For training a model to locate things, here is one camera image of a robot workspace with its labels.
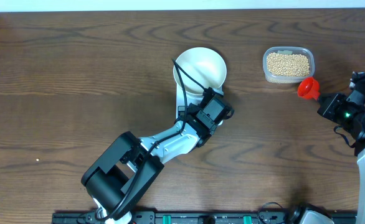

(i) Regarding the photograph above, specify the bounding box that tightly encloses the red plastic measuring scoop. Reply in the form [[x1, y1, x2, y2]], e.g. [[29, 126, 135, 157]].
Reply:
[[297, 77, 320, 101]]

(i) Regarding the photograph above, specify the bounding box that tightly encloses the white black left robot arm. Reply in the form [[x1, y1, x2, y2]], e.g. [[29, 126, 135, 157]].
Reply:
[[81, 88, 234, 223]]

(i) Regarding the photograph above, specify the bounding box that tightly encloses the white digital kitchen scale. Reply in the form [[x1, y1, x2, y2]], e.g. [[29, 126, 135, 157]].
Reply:
[[175, 83, 224, 126]]

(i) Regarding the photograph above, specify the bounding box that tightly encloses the cream round bowl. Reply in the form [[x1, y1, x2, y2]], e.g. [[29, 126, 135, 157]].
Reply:
[[173, 47, 227, 97]]

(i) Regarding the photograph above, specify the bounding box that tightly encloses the clear container of soybeans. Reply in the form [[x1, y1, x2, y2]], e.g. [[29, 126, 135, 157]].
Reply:
[[262, 47, 315, 84]]

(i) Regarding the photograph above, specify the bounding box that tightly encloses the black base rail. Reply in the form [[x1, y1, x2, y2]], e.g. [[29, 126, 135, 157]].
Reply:
[[51, 202, 356, 224]]

